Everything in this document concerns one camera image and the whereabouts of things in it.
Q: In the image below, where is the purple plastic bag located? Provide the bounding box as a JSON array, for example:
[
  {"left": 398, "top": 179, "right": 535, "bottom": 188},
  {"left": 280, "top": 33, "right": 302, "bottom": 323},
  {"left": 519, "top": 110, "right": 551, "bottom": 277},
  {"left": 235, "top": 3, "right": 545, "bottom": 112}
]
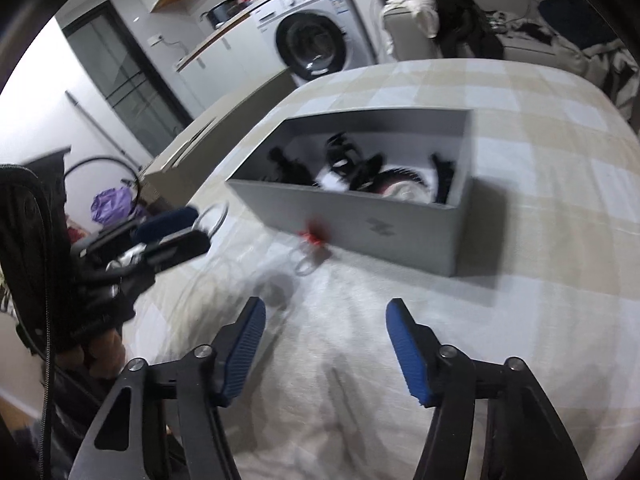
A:
[{"left": 90, "top": 186, "right": 135, "bottom": 227}]

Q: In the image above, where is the grey and white garment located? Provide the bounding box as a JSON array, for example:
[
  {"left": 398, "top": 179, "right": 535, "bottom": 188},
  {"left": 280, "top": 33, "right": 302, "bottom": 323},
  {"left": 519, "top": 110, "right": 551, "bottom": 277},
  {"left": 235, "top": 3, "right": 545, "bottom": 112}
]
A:
[{"left": 577, "top": 40, "right": 640, "bottom": 122}]

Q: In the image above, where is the grey cardboard box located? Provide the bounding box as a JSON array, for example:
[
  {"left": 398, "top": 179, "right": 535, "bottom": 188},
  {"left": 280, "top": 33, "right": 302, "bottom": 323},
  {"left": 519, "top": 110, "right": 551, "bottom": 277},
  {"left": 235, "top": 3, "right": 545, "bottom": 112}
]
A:
[{"left": 226, "top": 108, "right": 476, "bottom": 278}]

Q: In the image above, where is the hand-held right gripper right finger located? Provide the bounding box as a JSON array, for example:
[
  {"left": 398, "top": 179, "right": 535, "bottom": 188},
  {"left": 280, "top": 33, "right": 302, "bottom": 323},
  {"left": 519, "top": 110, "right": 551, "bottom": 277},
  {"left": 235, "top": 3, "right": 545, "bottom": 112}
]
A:
[{"left": 386, "top": 298, "right": 590, "bottom": 480}]

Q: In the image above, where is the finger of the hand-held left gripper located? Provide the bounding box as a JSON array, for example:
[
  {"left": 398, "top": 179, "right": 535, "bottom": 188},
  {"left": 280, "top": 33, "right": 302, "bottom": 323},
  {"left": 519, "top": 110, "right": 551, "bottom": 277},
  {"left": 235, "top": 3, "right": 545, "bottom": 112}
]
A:
[
  {"left": 144, "top": 230, "right": 212, "bottom": 274},
  {"left": 134, "top": 206, "right": 200, "bottom": 244}
]

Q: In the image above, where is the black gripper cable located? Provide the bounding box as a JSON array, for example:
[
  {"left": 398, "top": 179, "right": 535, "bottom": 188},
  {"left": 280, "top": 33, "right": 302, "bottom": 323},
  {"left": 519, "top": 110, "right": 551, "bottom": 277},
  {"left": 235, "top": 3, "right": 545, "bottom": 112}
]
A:
[{"left": 62, "top": 156, "right": 145, "bottom": 212}]

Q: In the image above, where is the white washing machine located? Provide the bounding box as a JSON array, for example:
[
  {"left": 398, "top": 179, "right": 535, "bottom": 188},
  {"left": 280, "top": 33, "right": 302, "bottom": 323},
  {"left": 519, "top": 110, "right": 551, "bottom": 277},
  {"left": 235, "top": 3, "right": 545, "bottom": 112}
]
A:
[{"left": 250, "top": 0, "right": 379, "bottom": 89}]

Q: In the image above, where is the beige chair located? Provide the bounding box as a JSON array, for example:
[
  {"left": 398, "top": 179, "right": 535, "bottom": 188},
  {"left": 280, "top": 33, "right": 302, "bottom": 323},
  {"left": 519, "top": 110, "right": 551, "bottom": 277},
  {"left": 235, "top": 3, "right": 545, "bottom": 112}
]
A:
[{"left": 141, "top": 67, "right": 297, "bottom": 214}]

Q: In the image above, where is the long black hair claw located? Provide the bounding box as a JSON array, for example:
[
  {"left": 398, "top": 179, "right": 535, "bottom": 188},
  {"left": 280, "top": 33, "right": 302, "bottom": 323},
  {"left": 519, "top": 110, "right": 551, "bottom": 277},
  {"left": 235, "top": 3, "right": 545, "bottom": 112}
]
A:
[{"left": 267, "top": 147, "right": 316, "bottom": 186}]

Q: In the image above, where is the clear round pin badge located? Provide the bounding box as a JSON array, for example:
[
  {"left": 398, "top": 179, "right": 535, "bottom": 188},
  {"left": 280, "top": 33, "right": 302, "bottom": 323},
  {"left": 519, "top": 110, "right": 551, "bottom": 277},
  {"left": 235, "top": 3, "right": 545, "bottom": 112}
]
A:
[{"left": 192, "top": 201, "right": 231, "bottom": 242}]

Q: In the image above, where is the small black hair clip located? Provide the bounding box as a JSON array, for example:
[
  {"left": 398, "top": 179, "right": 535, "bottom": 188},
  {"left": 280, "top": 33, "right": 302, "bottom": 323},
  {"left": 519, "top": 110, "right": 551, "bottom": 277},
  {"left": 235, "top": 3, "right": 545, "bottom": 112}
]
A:
[{"left": 430, "top": 152, "right": 459, "bottom": 206}]

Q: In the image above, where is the black garment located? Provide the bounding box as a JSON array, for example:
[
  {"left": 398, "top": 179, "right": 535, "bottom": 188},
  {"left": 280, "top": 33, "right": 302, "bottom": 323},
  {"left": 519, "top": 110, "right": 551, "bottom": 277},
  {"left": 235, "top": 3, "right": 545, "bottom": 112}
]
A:
[{"left": 434, "top": 0, "right": 507, "bottom": 62}]

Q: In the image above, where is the white counter cabinet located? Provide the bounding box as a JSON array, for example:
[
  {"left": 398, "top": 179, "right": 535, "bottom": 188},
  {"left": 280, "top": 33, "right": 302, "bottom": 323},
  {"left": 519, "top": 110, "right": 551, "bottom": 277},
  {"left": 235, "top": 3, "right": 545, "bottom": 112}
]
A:
[{"left": 174, "top": 4, "right": 282, "bottom": 122}]

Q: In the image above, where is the black cooking pot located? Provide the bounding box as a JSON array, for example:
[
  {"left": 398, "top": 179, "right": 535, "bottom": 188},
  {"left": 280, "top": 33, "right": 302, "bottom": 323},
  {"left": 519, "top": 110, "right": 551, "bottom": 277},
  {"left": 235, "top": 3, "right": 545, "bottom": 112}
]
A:
[{"left": 202, "top": 0, "right": 239, "bottom": 29}]

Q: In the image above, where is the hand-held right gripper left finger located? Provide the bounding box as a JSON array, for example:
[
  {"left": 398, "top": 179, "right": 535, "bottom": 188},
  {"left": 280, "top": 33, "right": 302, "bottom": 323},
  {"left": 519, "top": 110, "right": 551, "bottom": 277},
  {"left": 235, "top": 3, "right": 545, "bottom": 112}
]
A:
[{"left": 70, "top": 296, "right": 267, "bottom": 480}]

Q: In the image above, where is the beige sofa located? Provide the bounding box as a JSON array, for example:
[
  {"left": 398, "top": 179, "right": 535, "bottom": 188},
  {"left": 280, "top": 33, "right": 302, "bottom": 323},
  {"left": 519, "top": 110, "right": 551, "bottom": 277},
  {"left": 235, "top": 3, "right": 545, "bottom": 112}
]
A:
[{"left": 382, "top": 0, "right": 640, "bottom": 113}]

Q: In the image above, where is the person's left hand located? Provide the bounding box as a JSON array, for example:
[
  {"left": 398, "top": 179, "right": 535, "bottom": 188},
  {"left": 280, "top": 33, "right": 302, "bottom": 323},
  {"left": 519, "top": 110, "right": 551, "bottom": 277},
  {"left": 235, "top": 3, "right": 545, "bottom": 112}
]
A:
[{"left": 55, "top": 329, "right": 127, "bottom": 380}]

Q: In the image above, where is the dark glass door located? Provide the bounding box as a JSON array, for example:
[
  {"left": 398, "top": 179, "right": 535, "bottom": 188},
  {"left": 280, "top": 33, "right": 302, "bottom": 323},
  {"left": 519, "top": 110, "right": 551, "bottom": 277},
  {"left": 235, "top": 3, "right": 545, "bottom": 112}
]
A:
[{"left": 62, "top": 0, "right": 194, "bottom": 162}]

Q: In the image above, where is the pile of dark clothes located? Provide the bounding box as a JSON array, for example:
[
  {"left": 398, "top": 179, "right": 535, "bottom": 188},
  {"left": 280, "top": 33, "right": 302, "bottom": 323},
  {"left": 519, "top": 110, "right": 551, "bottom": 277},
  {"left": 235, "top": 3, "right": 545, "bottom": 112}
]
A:
[{"left": 536, "top": 0, "right": 640, "bottom": 57}]

